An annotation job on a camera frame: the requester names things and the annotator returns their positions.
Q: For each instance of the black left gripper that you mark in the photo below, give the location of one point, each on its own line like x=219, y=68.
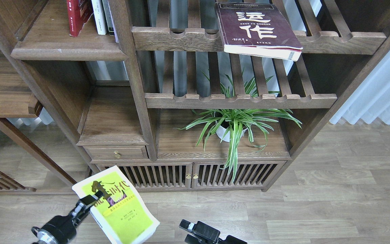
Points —
x=62, y=229

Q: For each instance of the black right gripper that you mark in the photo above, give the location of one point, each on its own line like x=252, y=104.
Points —
x=205, y=234

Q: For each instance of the yellow-green book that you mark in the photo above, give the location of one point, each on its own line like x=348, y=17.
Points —
x=121, y=213

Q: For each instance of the red book with photos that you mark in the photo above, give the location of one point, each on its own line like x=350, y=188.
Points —
x=79, y=12

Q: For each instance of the brass drawer knob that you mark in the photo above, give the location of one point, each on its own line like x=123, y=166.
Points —
x=117, y=154

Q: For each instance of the white plant pot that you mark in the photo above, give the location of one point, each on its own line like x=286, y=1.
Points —
x=221, y=131

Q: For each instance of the green spider plant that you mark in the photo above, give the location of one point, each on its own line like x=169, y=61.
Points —
x=251, y=118

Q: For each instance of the dark wooden bookshelf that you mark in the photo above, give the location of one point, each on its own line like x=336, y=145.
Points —
x=128, y=96

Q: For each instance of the pale purple upright book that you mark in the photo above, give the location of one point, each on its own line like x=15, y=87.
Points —
x=113, y=23

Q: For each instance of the white upright book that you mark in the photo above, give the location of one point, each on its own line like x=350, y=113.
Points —
x=100, y=19

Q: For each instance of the dark upright book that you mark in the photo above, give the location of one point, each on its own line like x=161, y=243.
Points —
x=108, y=16

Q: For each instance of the maroon book white characters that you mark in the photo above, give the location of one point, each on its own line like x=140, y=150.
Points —
x=256, y=29

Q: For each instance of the white curtain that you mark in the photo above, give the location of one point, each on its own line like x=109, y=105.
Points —
x=370, y=102

